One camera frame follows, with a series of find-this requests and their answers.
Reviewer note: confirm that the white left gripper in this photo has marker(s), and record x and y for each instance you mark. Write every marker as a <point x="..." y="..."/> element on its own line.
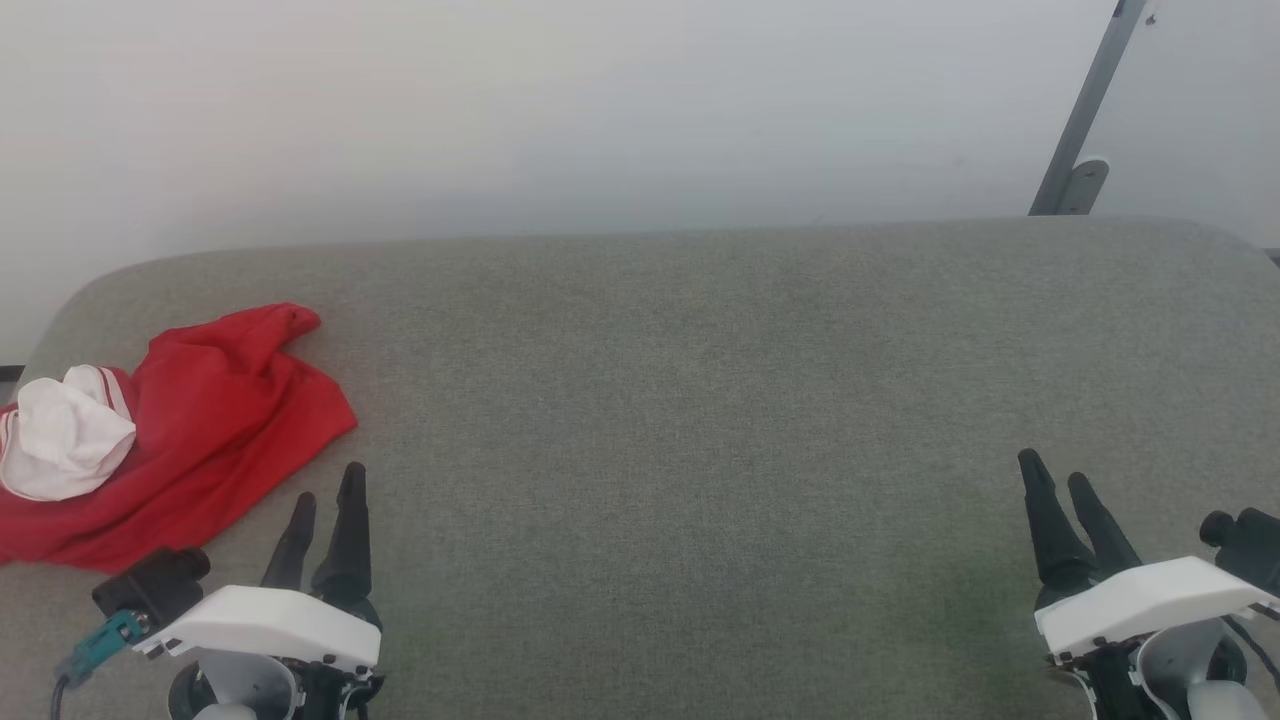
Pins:
<point x="270" y="625"/>

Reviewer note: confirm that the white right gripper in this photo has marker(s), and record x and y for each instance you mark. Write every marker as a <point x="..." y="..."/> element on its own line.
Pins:
<point x="1150" y="600"/>

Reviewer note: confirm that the red white basketball jersey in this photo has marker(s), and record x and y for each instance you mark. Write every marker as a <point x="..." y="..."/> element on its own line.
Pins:
<point x="220" y="420"/>

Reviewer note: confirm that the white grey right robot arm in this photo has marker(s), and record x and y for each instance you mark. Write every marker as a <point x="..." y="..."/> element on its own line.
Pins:
<point x="1190" y="680"/>

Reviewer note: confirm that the grey metal pole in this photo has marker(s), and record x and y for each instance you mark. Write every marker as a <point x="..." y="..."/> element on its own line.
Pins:
<point x="1090" y="100"/>

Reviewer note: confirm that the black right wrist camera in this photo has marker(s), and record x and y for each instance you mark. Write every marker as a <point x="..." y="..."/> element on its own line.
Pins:
<point x="1250" y="545"/>

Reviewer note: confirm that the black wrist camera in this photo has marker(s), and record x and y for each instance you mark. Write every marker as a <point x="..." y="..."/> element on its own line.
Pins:
<point x="150" y="588"/>
<point x="1250" y="545"/>

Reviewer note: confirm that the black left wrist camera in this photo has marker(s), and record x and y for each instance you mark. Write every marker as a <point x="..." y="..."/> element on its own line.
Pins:
<point x="150" y="588"/>

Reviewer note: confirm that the grey metal bracket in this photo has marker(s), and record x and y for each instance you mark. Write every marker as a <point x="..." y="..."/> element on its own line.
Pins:
<point x="1088" y="183"/>

